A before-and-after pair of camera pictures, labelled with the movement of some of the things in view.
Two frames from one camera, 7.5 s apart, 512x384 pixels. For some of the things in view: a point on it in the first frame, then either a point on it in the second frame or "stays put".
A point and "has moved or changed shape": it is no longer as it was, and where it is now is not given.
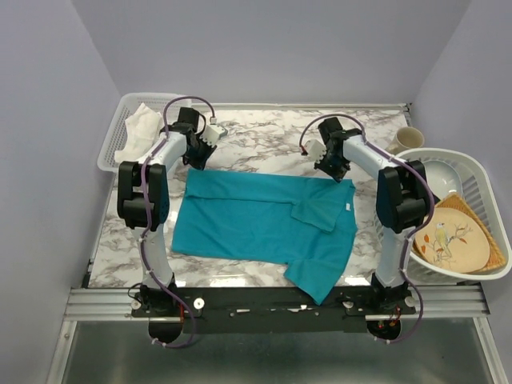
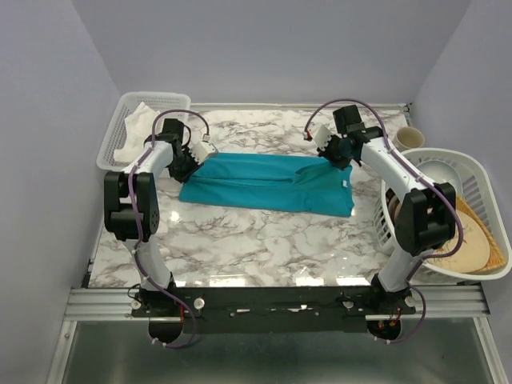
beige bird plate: x=450 y=241 stays put
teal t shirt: x=308 y=224 has moved or changed shape
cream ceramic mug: x=406 y=138 stays put
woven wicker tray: x=496 y=259 stays put
